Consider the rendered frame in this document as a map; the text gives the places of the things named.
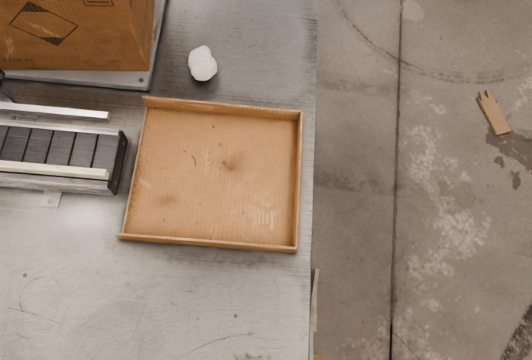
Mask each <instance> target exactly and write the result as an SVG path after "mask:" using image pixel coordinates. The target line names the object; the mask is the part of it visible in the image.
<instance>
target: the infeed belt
mask: <svg viewBox="0 0 532 360"><path fill-rule="evenodd" d="M76 134H77V135H76ZM98 136H99V138H98ZM119 144H120V136H119V135H103V134H93V133H84V132H75V131H58V130H48V129H39V128H33V129H32V128H31V127H13V126H4V125H0V161H18V162H28V163H37V164H46V165H64V166H74V167H83V168H92V169H106V170H107V171H108V172H109V177H108V180H103V181H108V182H109V181H112V175H113V171H114V167H115V163H116V156H117V152H118V149H119ZM0 172H9V171H0ZM9 173H18V174H28V175H37V176H56V175H46V174H36V173H26V172H9ZM56 177H65V178H75V179H84V180H102V179H93V178H83V177H73V176H56Z"/></svg>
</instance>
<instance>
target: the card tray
mask: <svg viewBox="0 0 532 360"><path fill-rule="evenodd" d="M142 98H143V101H144V103H145V105H146V110H145V114H144V118H143V122H142V130H141V135H140V139H139V146H138V151H137V155H136V159H135V167H134V171H133V176H132V180H131V187H130V191H129V196H128V201H127V208H126V212H125V216H124V220H123V228H122V233H115V235H116V236H118V238H120V239H121V240H132V241H151V242H161V243H171V244H190V245H201V246H211V247H221V248H240V249H250V250H261V251H271V252H290V253H295V251H296V250H297V249H298V212H299V192H300V173H301V153H302V114H303V111H301V110H292V109H283V108H267V107H258V106H249V105H240V104H224V103H215V102H206V101H198V100H182V99H173V98H164V97H148V96H142Z"/></svg>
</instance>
